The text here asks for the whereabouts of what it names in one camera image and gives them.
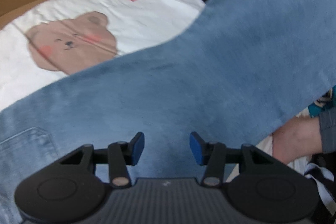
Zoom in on teal patterned cloth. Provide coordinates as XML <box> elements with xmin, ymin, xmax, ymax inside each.
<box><xmin>308</xmin><ymin>86</ymin><xmax>335</xmax><ymax>117</ymax></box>

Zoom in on cream bear print bedsheet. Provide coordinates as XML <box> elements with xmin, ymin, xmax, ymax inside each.
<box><xmin>1</xmin><ymin>0</ymin><xmax>205</xmax><ymax>108</ymax></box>

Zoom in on light blue denim shorts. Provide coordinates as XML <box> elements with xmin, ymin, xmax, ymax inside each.
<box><xmin>1</xmin><ymin>0</ymin><xmax>335</xmax><ymax>223</ymax></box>

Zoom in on person leg grey trouser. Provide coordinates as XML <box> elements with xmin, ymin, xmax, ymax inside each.
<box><xmin>272</xmin><ymin>108</ymin><xmax>335</xmax><ymax>164</ymax></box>

